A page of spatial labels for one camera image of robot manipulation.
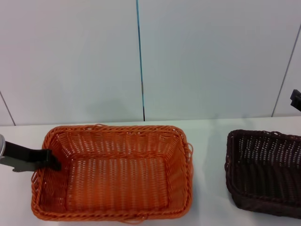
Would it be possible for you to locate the dark brown woven plastic basket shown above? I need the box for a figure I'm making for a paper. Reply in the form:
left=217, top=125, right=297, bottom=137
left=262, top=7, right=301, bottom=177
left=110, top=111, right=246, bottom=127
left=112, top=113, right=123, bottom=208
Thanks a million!
left=224, top=129, right=301, bottom=218

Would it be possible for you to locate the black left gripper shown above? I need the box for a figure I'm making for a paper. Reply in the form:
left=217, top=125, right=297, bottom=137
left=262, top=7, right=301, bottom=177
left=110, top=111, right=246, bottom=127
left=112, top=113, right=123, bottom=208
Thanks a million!
left=4, top=140, right=63, bottom=171

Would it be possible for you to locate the orange woven plastic basket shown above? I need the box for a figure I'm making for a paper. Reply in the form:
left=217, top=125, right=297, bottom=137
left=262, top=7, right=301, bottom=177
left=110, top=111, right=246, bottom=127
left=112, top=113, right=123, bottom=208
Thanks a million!
left=31, top=124, right=195, bottom=223

